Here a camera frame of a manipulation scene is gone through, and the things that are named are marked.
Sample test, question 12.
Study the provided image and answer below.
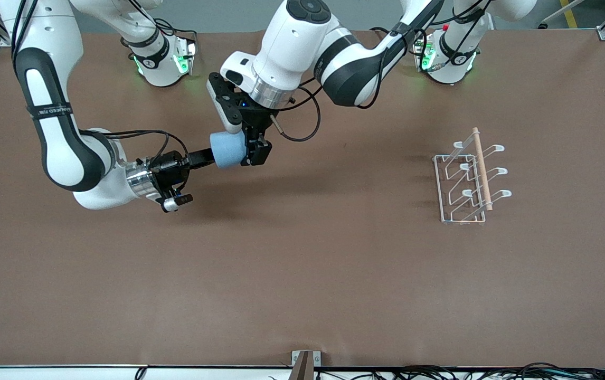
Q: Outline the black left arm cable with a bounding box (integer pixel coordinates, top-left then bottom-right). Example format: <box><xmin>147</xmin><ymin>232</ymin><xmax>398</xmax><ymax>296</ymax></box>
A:
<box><xmin>358</xmin><ymin>0</ymin><xmax>446</xmax><ymax>110</ymax></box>

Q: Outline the black camera cable loop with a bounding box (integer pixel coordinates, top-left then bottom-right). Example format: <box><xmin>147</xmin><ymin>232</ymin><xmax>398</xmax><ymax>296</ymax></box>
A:
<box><xmin>270</xmin><ymin>79</ymin><xmax>323</xmax><ymax>143</ymax></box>

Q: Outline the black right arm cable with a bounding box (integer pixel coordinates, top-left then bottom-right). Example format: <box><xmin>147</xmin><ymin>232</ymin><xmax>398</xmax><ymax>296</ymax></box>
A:
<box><xmin>11</xmin><ymin>0</ymin><xmax>39</xmax><ymax>64</ymax></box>

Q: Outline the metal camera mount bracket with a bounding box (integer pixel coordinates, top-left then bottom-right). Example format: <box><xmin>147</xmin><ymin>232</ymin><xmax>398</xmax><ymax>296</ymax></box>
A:
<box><xmin>291</xmin><ymin>350</ymin><xmax>322</xmax><ymax>380</ymax></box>

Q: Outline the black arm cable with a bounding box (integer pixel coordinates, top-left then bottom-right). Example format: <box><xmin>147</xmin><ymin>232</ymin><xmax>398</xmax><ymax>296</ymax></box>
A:
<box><xmin>11</xmin><ymin>0</ymin><xmax>39</xmax><ymax>64</ymax></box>
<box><xmin>358</xmin><ymin>0</ymin><xmax>446</xmax><ymax>110</ymax></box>

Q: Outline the light blue plastic cup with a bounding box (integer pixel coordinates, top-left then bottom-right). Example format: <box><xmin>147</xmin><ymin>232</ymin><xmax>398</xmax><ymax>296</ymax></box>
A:
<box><xmin>209</xmin><ymin>130</ymin><xmax>248</xmax><ymax>170</ymax></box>

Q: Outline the white wire cup holder rack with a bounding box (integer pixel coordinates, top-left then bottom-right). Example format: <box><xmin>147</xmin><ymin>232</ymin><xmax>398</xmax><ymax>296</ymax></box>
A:
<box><xmin>432</xmin><ymin>127</ymin><xmax>513</xmax><ymax>226</ymax></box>

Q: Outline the black cable bundle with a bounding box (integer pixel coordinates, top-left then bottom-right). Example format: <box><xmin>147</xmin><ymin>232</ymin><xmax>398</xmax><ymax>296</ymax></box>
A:
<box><xmin>313</xmin><ymin>362</ymin><xmax>605</xmax><ymax>380</ymax></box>

